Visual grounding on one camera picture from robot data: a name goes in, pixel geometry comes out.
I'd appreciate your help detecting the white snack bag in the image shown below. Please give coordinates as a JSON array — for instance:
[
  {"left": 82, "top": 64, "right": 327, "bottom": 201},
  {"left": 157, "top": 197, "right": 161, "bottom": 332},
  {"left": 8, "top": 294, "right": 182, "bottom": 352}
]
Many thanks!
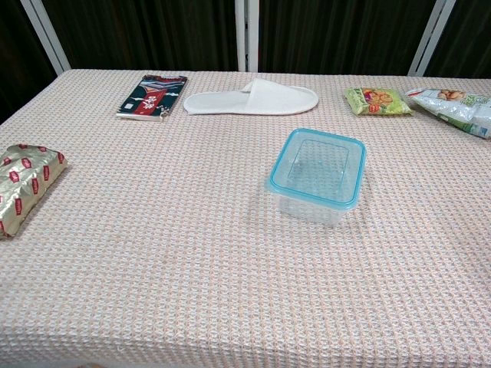
[{"left": 405, "top": 87, "right": 491, "bottom": 140}]

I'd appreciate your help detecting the pink waffle weave tablecloth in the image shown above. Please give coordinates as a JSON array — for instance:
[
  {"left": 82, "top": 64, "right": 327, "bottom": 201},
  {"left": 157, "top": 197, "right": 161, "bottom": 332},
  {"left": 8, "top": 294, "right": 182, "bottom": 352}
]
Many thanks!
[{"left": 0, "top": 68, "right": 491, "bottom": 368}]

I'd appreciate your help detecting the clear plastic container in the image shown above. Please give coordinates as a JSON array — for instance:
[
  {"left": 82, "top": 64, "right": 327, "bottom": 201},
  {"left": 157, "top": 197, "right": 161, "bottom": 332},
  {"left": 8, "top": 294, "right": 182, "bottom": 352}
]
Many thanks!
[{"left": 272, "top": 137, "right": 361, "bottom": 228}]

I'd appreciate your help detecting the blue rimmed clear lid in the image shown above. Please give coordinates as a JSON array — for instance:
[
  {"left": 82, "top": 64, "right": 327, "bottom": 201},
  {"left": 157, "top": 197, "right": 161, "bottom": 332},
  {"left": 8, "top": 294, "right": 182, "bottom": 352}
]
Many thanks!
[{"left": 267, "top": 128, "right": 367, "bottom": 211}]

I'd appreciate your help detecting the gold packet with red labels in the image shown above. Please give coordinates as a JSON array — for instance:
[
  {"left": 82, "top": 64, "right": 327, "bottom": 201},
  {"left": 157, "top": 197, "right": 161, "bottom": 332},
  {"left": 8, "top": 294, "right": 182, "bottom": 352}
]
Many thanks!
[{"left": 0, "top": 143, "right": 69, "bottom": 239}]

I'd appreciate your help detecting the white upright frame post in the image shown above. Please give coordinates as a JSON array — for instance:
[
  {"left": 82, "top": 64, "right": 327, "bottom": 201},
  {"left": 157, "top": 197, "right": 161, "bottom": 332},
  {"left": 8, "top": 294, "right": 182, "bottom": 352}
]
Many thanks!
[{"left": 234, "top": 0, "right": 260, "bottom": 73}]

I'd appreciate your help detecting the white disposable slipper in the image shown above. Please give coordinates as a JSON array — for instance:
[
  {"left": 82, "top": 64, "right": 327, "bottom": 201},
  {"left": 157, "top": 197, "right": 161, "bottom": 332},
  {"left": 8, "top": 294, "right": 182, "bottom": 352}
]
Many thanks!
[{"left": 183, "top": 77, "right": 320, "bottom": 117}]

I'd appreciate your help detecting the white slanted frame post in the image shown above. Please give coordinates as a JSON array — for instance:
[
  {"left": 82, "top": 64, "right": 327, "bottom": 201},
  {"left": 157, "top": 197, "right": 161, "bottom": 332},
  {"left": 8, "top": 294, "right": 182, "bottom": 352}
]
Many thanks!
[
  {"left": 407, "top": 0, "right": 457, "bottom": 77},
  {"left": 18, "top": 0, "right": 72, "bottom": 76}
]

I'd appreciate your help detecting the green snack packet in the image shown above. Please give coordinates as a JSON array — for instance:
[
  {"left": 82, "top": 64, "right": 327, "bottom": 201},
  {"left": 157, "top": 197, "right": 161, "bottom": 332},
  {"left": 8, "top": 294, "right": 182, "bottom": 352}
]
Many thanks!
[{"left": 344, "top": 87, "right": 414, "bottom": 117}]

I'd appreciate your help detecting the black curtain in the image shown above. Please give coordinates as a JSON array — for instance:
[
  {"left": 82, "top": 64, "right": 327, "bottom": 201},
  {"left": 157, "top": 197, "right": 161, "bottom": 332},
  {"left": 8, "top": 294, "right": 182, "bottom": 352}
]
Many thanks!
[{"left": 0, "top": 0, "right": 491, "bottom": 126}]

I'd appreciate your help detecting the red black snack packet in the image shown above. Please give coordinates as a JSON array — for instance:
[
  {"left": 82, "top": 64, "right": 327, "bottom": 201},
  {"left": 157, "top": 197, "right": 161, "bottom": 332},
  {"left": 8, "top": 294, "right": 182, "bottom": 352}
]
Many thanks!
[{"left": 116, "top": 74, "right": 189, "bottom": 123}]

